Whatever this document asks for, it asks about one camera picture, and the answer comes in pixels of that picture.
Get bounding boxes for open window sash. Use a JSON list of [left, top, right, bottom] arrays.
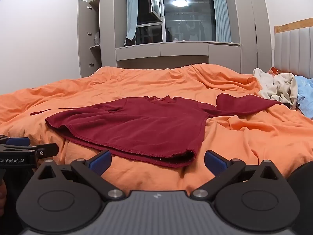
[[147, 0, 163, 22]]

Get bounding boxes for orange bed sheet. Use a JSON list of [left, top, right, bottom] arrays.
[[0, 64, 313, 194]]

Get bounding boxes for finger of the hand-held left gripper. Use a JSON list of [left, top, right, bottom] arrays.
[[0, 143, 59, 158], [0, 135, 31, 147]]

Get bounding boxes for light blue curtain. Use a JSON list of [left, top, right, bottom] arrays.
[[126, 0, 140, 41], [210, 0, 232, 42]]

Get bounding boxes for closed grey wardrobe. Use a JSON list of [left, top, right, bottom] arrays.
[[230, 0, 272, 74]]

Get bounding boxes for cream crumpled clothes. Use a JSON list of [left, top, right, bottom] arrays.
[[253, 68, 299, 109]]

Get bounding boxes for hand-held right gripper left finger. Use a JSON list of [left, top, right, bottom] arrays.
[[36, 149, 126, 201]]

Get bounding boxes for light blue cloth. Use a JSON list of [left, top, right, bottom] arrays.
[[293, 75, 313, 118]]

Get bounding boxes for dark red shirt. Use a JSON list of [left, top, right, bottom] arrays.
[[30, 93, 282, 168]]

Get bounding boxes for large glass window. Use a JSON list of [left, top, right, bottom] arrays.
[[136, 0, 217, 44]]

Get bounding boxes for grey drawer cabinet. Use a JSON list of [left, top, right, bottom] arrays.
[[115, 42, 241, 68]]

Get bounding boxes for wooden headboard frame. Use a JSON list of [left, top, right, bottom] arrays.
[[274, 17, 313, 33]]

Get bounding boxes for dark cloth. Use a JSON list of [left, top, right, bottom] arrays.
[[289, 162, 313, 201]]

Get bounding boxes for grey padded headboard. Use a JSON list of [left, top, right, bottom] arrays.
[[273, 26, 313, 79]]

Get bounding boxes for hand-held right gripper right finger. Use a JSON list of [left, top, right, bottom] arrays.
[[191, 150, 282, 201]]

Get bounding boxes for open grey wardrobe door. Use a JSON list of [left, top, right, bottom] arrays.
[[78, 0, 101, 78]]

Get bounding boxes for person's left hand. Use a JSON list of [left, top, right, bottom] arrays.
[[0, 183, 7, 216]]

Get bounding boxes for open-shelf grey wardrobe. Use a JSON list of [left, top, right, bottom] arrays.
[[88, 0, 128, 69]]

